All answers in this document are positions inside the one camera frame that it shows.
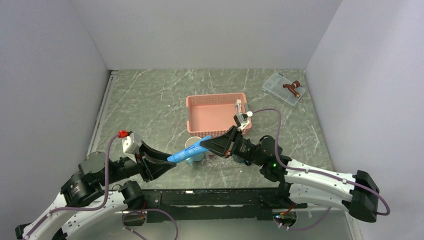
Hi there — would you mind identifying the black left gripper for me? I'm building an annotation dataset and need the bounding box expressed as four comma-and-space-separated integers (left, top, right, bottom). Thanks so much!
99, 138, 177, 186

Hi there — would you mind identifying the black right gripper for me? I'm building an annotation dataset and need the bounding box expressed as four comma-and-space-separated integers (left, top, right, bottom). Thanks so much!
199, 125, 265, 167

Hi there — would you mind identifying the clear textured plastic tray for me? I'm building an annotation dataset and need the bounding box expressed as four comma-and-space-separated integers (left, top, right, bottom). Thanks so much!
191, 151, 244, 169

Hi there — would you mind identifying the blue toothpaste tube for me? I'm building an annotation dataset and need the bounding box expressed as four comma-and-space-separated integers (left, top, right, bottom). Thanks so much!
167, 135, 211, 164

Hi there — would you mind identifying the light blue mug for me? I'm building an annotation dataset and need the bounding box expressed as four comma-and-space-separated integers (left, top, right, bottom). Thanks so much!
184, 136, 205, 165

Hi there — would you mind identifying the pink plastic perforated basket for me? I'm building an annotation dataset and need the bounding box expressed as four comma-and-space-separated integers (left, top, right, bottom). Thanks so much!
186, 92, 248, 138

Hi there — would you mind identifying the white toothbrush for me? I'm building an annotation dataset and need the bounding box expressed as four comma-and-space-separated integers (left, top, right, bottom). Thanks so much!
235, 99, 243, 115

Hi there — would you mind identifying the dark blue mug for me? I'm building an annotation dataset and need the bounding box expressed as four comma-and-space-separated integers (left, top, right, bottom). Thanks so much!
232, 154, 252, 166

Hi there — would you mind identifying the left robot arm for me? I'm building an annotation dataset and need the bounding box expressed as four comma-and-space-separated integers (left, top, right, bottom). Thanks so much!
15, 139, 177, 240

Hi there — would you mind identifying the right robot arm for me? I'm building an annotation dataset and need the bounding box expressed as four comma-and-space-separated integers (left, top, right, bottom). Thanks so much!
141, 126, 380, 223

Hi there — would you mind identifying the clear plastic organizer box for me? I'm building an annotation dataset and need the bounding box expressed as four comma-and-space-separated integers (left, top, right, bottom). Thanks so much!
262, 72, 306, 106

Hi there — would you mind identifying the brown copper faucet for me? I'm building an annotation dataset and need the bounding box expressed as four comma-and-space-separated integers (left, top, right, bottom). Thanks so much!
282, 80, 301, 98

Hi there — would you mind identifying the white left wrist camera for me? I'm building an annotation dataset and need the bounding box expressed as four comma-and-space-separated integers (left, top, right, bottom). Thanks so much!
121, 132, 143, 163

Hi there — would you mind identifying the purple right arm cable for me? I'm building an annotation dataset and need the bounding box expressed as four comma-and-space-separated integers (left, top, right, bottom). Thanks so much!
248, 107, 391, 232

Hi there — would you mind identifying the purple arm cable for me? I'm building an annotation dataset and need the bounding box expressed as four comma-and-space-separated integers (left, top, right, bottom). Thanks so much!
248, 107, 391, 232
24, 132, 180, 240

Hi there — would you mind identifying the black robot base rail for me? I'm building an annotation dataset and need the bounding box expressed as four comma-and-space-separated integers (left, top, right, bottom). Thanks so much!
124, 187, 307, 223

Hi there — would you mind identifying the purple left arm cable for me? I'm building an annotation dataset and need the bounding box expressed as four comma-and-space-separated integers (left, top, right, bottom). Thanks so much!
24, 132, 180, 240

